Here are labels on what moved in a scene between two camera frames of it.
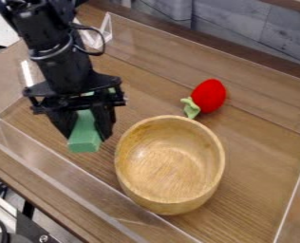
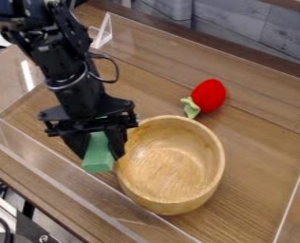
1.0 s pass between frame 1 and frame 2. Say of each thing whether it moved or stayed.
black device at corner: stayed
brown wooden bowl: stayed
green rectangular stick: moved
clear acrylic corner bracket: stayed
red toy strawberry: stayed
